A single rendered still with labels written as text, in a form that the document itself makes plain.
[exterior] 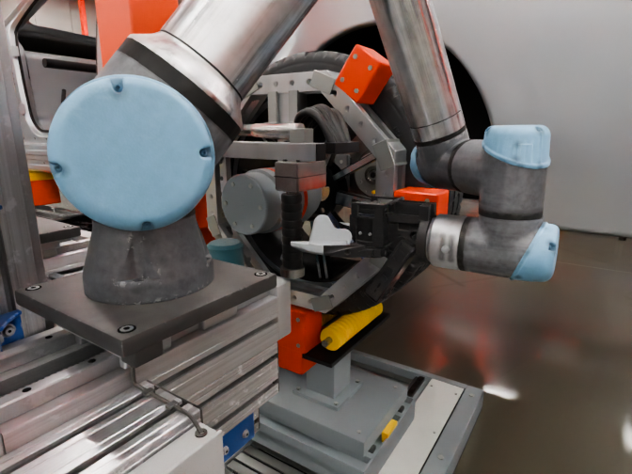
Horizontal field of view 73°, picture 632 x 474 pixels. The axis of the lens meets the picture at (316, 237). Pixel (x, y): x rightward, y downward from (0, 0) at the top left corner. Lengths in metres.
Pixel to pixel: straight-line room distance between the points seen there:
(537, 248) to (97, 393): 0.50
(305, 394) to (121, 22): 1.15
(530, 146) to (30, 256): 0.65
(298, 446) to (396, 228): 0.83
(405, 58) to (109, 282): 0.45
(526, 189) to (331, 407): 0.92
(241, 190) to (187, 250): 0.40
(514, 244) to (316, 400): 0.90
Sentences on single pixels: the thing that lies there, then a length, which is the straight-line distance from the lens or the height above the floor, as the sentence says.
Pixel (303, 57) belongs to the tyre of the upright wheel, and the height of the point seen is 1.16.
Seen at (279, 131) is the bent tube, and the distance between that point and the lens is 0.76.
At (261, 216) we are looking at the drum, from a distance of 0.87.
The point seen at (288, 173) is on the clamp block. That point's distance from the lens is 0.71.
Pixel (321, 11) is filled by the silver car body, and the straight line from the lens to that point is 1.55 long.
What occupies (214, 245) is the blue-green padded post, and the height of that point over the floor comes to 0.74.
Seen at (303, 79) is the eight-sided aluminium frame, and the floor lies 1.11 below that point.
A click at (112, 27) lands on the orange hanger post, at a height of 1.27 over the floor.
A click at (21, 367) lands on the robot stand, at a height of 0.76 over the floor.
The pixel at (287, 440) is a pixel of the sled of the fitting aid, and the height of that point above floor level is 0.15.
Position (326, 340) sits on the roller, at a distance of 1.03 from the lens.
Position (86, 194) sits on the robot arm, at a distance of 0.35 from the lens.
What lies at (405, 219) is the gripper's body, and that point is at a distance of 0.62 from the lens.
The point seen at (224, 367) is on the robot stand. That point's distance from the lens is 0.60.
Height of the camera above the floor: 1.00
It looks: 14 degrees down
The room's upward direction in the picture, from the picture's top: straight up
